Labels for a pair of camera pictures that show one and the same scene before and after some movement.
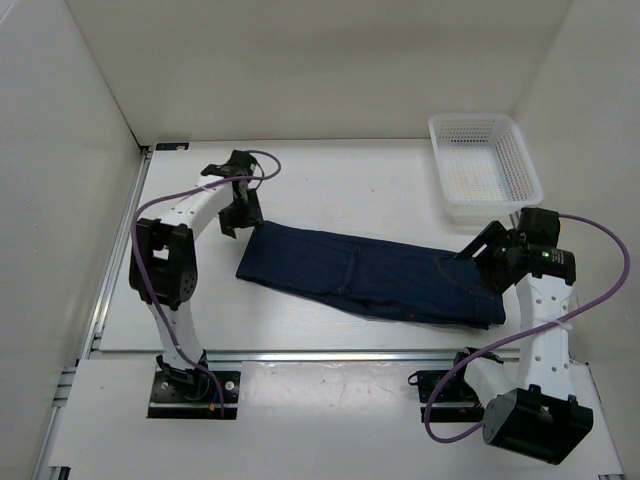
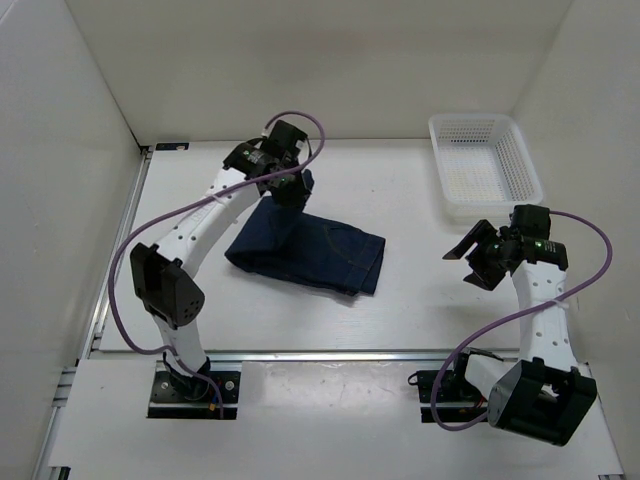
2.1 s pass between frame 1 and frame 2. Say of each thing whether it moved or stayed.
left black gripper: moved
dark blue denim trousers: moved
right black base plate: stayed
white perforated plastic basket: stayed
